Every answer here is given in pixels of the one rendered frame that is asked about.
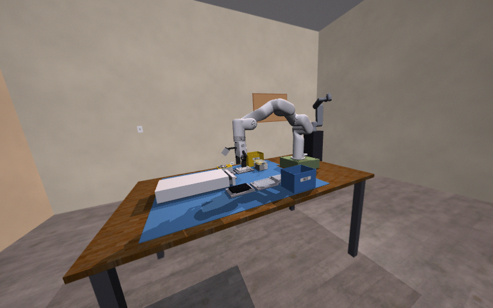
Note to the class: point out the yellow open-top bin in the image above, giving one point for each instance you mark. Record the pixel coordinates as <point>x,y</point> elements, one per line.
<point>256,155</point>

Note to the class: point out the blue bench mat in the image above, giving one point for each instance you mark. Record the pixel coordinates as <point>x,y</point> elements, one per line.
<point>173,216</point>

